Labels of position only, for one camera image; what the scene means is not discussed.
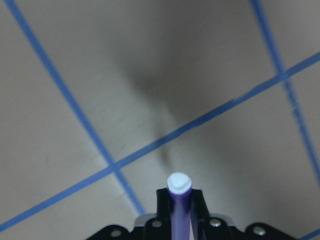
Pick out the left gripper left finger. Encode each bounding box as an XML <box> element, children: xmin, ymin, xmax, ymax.
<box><xmin>156</xmin><ymin>188</ymin><xmax>172</xmax><ymax>240</ymax></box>

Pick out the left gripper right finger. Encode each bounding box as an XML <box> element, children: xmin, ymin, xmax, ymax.
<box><xmin>190</xmin><ymin>189</ymin><xmax>211</xmax><ymax>240</ymax></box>

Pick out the purple pen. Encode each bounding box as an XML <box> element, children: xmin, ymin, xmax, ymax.
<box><xmin>167</xmin><ymin>172</ymin><xmax>192</xmax><ymax>240</ymax></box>

